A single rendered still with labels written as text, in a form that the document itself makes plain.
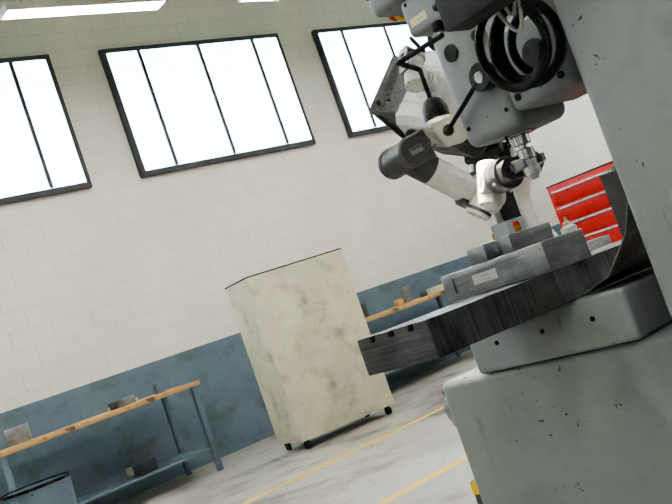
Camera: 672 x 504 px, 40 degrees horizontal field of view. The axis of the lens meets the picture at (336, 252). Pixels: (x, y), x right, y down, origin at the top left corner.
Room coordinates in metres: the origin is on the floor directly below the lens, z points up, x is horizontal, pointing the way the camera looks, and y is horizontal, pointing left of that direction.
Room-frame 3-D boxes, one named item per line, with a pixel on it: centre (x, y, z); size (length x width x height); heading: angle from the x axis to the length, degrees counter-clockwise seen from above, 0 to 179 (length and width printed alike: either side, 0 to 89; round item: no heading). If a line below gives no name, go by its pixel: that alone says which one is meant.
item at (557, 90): (2.18, -0.65, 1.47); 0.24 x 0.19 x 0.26; 129
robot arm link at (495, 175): (2.41, -0.50, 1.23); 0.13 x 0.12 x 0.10; 108
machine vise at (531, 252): (2.25, -0.39, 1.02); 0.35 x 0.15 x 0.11; 37
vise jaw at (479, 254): (2.27, -0.37, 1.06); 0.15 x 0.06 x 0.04; 127
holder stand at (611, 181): (2.59, -0.86, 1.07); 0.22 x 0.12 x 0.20; 140
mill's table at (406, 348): (2.33, -0.53, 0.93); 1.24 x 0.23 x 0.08; 129
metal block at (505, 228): (2.23, -0.41, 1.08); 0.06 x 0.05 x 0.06; 127
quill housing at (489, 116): (2.32, -0.53, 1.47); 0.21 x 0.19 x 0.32; 129
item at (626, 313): (2.33, -0.53, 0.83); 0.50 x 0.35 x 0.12; 39
